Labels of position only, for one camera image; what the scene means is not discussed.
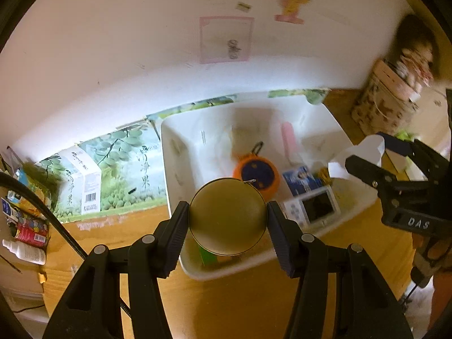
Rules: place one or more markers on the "white handheld game console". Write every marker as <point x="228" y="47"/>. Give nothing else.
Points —
<point x="312" y="209"/>

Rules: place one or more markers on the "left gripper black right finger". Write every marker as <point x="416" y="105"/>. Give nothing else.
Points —
<point x="286" y="236"/>

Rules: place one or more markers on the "pink framed wall sticker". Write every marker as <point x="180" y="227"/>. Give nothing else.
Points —
<point x="225" y="39"/>

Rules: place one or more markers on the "person right hand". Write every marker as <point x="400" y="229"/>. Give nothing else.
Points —
<point x="432" y="255"/>

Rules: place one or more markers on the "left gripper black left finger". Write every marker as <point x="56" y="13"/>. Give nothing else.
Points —
<point x="170" y="235"/>

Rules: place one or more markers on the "green bottle gold cap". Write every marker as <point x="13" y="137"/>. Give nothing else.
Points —
<point x="324" y="177"/>

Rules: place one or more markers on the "multicolour rubiks cube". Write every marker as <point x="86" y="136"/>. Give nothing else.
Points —
<point x="210" y="259"/>

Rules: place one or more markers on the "pink ribbed tube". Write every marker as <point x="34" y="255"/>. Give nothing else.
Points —
<point x="291" y="147"/>

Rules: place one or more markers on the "patterned canvas bag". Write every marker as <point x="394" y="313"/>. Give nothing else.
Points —
<point x="377" y="109"/>

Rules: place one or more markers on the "red tube pack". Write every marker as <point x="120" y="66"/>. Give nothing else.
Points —
<point x="32" y="232"/>

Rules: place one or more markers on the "small cream cardboard box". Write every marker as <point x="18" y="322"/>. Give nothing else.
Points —
<point x="243" y="140"/>

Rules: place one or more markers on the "yellow pony wall sticker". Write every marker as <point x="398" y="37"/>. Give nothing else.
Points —
<point x="290" y="12"/>

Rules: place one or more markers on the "white plastic storage bin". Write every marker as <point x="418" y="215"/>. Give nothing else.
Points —
<point x="227" y="162"/>

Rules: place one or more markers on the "rag doll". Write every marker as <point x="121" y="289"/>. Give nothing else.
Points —
<point x="414" y="53"/>

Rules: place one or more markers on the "white dropper bottle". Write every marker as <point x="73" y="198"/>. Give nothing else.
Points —
<point x="25" y="252"/>

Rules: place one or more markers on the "round olive compact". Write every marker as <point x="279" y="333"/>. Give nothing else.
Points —
<point x="227" y="217"/>

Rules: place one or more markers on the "blue white card box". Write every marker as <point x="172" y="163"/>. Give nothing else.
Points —
<point x="300" y="180"/>

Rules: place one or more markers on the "green tissue pack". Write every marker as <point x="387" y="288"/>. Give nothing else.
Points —
<point x="405" y="136"/>

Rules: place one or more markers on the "green fruit carton box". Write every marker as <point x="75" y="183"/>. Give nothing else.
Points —
<point x="131" y="164"/>

